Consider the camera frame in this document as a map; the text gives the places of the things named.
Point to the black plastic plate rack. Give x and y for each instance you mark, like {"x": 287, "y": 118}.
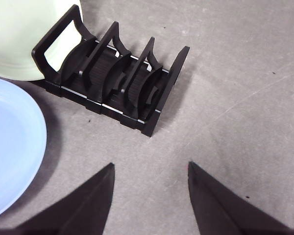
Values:
{"x": 112, "y": 98}

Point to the blue round plate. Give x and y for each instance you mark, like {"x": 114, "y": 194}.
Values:
{"x": 14, "y": 147}

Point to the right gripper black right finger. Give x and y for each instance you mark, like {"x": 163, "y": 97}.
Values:
{"x": 218, "y": 210}

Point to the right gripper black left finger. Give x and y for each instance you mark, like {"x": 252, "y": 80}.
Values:
{"x": 83, "y": 210}

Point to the green round plate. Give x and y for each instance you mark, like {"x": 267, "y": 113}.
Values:
{"x": 14, "y": 36}

